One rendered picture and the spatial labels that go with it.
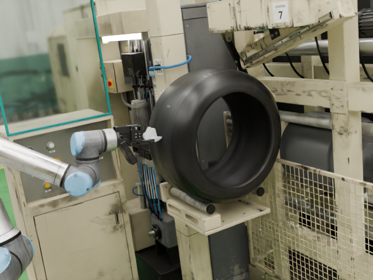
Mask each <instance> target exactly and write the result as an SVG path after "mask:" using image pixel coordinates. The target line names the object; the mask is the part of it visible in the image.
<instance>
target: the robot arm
mask: <svg viewBox="0 0 373 280"><path fill-rule="evenodd" d="M160 139H162V137H157V133H156V130H155V128H151V127H147V129H146V131H145V132H144V133H143V126H140V125H139V124H136V123H134V124H125V126H119V127H117V126H113V129H112V128H110V129H100V130H94V131H81V132H75V133H73V135H72V137H71V140H70V147H71V149H70V150H71V153H72V155H74V156H75V157H76V166H73V165H71V164H66V163H64V162H61V161H59V160H57V159H54V158H52V157H48V156H46V155H44V154H41V153H39V152H36V151H34V150H31V149H29V148H26V147H24V146H21V145H19V144H16V143H14V142H11V141H9V140H6V139H4V138H1V137H0V163H2V164H5V165H7V166H10V167H12V168H15V169H17V170H19V171H22V172H24V173H27V174H30V175H32V176H35V177H37V178H40V179H42V180H45V181H47V182H50V183H53V184H55V185H58V186H59V187H61V188H64V189H65V190H66V191H67V192H68V193H69V194H70V195H71V196H74V197H82V196H84V195H86V194H87V193H88V192H89V191H90V190H91V189H94V188H97V187H98V186H99V185H100V180H101V177H100V165H99V153H102V152H109V151H114V150H116V149H117V148H120V150H121V151H122V153H123V154H124V156H125V158H126V160H127V162H128V163H129V164H132V165H134V164H136V163H137V159H136V157H135V156H134V154H133V153H132V151H131V150H130V148H129V146H141V145H142V144H151V143H154V142H157V141H159V140H160ZM33 256H34V246H33V243H32V241H31V240H30V239H29V238H28V237H27V236H26V235H24V234H22V233H21V230H20V229H19V228H16V227H14V226H13V225H12V223H11V220H10V219H9V216H8V213H7V211H6V209H5V207H4V204H3V202H2V200H1V197H0V280H18V279H19V278H20V276H21V275H22V273H23V272H24V271H25V270H26V268H27V267H28V266H29V265H30V263H31V261H32V258H33Z"/></svg>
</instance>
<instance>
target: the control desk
mask: <svg viewBox="0 0 373 280"><path fill-rule="evenodd" d="M113 126H114V119H113V116H112V115H108V116H102V117H98V118H93V119H88V120H84V121H79V122H74V123H69V124H64V125H61V126H56V127H51V128H46V129H41V130H37V131H33V132H27V133H22V134H18V135H14V136H9V137H7V134H6V130H5V126H1V127H0V137H1V138H4V139H6V140H9V141H11V142H14V143H16V144H19V145H21V146H24V147H26V148H29V149H31V150H34V151H36V152H39V153H41V154H44V155H46V156H48V157H52V158H54V159H57V160H59V161H61V162H64V163H66V164H71V165H73V166H76V157H75V156H74V155H72V153H71V150H70V149H71V147H70V140H71V137H72V135H73V133H75V132H81V131H94V130H100V129H110V128H112V129H113ZM99 165H100V177H101V180H100V185H99V186H98V187H97V188H94V189H91V190H90V191H89V192H88V193H87V194H86V195H84V196H82V197H74V196H71V195H70V194H69V193H68V192H67V191H66V190H65V189H64V188H61V187H59V186H58V185H55V184H53V183H50V182H47V181H45V180H42V179H40V178H37V177H35V176H32V175H30V174H27V173H24V172H22V171H19V170H17V169H15V168H12V167H10V166H7V165H5V164H3V167H4V172H5V175H6V180H7V185H8V190H9V195H10V198H11V202H12V207H13V212H14V217H15V220H16V225H17V228H19V229H20V230H21V233H22V234H24V235H26V236H27V237H28V238H29V239H30V240H31V241H32V243H33V246H34V256H33V258H32V261H31V263H30V265H29V266H28V267H27V268H26V270H27V275H28V279H29V280H139V276H138V270H137V263H136V259H135V252H134V245H133V239H132V232H131V227H130V221H129V214H128V207H127V200H126V196H125V189H124V183H123V175H122V168H121V164H120V157H119V151H118V148H117V149H116V150H114V151H109V152H102V153H99Z"/></svg>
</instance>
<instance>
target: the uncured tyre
mask: <svg viewBox="0 0 373 280"><path fill-rule="evenodd" d="M200 70H204V71H200ZM207 73H211V74H213V75H211V76H209V77H207V78H204V77H202V76H203V75H205V74H207ZM219 98H222V99H223V100H224V101H225V103H226V104H227V106H228V108H229V111H230V114H231V118H232V124H233V129H232V135H231V140H230V143H229V146H228V148H227V150H226V152H225V153H224V155H223V156H222V157H221V159H220V160H219V161H218V162H217V163H216V164H214V165H213V166H212V167H210V168H208V169H206V170H202V168H201V166H200V164H199V161H198V158H197V153H196V136H197V132H198V128H199V125H200V122H201V120H202V118H203V116H204V115H205V112H206V111H207V110H208V108H209V107H210V106H211V105H212V104H213V103H214V102H215V101H217V100H218V99H219ZM168 103H170V104H172V105H171V106H170V108H169V109H166V107H167V105H168ZM149 127H151V128H155V130H156V133H157V137H162V139H160V140H159V141H157V142H154V143H151V144H149V150H150V154H151V157H152V160H153V162H154V164H155V166H156V168H157V170H158V171H159V173H160V174H161V175H162V177H163V178H164V179H165V180H166V181H167V182H168V183H169V184H170V185H172V186H173V187H174V188H176V189H178V190H180V191H182V192H184V193H186V194H188V195H190V196H192V197H194V198H197V199H199V200H201V201H204V202H208V203H230V202H235V201H238V200H240V199H242V198H244V197H246V196H248V195H249V194H251V193H252V192H253V191H255V190H256V189H257V188H258V187H259V186H260V185H261V184H262V183H263V182H264V180H265V179H266V177H267V176H268V175H269V173H270V171H271V169H272V168H273V165H274V163H275V161H276V158H277V156H278V153H279V148H280V142H281V119H280V114H279V110H278V107H277V104H276V102H275V99H274V97H273V96H272V94H271V93H270V92H269V90H268V89H267V88H266V87H265V86H264V84H262V83H261V82H260V81H259V80H258V79H256V78H255V77H253V76H251V75H249V74H247V73H245V72H242V71H237V70H233V69H209V68H206V69H198V70H195V71H191V72H189V73H187V74H185V75H183V76H181V77H179V78H178V79H176V80H175V81H174V82H172V83H171V84H170V85H169V86H168V87H167V88H166V89H165V90H164V91H163V93H162V94H161V95H160V97H159V98H158V100H157V102H156V104H155V106H154V108H153V111H152V114H151V117H150V121H149Z"/></svg>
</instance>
